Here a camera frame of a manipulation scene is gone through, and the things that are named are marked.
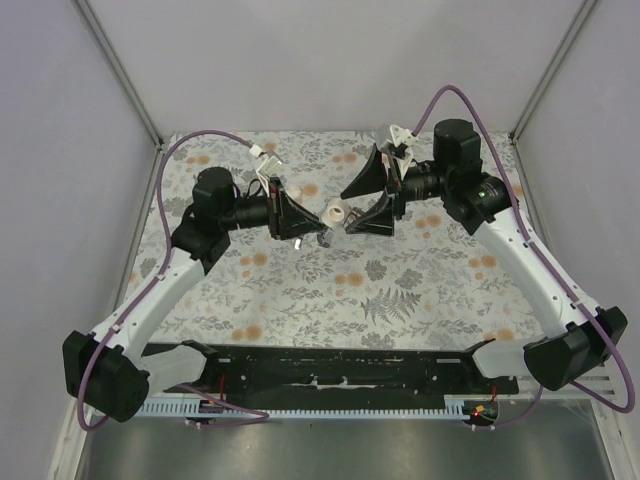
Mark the white elbow fitting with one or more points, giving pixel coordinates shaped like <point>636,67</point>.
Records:
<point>335,213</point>

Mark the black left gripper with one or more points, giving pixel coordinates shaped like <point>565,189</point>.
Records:
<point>275,209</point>

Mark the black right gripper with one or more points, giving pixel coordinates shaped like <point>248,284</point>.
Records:
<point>393,190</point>

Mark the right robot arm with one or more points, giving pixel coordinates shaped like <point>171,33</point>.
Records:
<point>577,332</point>

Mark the white elbow fitting left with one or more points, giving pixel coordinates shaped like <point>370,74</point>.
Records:
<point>295,192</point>

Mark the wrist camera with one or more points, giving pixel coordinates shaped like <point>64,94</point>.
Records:
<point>397,144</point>
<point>267,164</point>

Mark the aluminium frame post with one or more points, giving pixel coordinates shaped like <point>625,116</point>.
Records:
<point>562,51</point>
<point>90,18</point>

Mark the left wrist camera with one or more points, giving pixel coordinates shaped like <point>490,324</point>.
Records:
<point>267,164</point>

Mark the aluminium frame post right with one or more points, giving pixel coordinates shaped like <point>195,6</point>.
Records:
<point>562,51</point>

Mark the white slotted cable duct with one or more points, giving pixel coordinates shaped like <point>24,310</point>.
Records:
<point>197,408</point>

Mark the bronze water faucet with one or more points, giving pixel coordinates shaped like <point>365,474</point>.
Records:
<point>351,217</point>

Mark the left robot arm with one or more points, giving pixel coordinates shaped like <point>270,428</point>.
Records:
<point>108,368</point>

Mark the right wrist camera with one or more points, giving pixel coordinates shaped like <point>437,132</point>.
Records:
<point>397,144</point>

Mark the floral patterned table mat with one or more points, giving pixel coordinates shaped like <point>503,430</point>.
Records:
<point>429,286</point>

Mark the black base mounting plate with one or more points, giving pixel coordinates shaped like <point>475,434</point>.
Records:
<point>251,370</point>

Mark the aluminium frame post left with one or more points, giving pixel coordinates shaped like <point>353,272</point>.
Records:
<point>90,18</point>

